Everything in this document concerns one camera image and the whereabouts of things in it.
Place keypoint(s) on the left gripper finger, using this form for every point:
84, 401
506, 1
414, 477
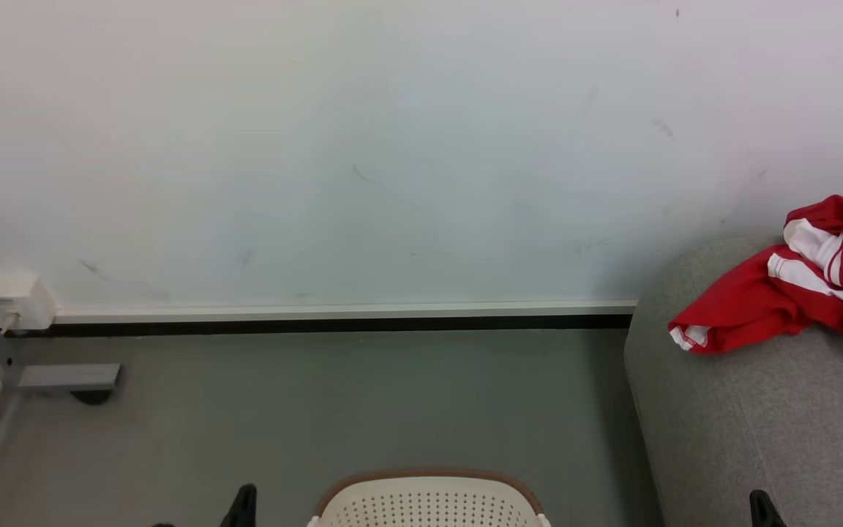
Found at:
241, 509

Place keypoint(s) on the red and white clothing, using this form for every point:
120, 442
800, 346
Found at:
758, 300

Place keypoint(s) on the grey metal frame foot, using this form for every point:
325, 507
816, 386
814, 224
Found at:
66, 377

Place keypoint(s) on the grey fabric sofa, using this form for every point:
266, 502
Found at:
758, 424

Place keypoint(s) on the beige perforated laundry basket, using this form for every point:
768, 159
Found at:
429, 501

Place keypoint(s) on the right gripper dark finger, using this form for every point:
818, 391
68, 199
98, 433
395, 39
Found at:
765, 512

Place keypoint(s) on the white wall power box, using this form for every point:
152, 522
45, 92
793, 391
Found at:
15, 298

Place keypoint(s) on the black caster wheel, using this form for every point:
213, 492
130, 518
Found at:
91, 397

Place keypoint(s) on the black wall baseboard strip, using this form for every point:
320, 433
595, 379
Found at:
319, 326

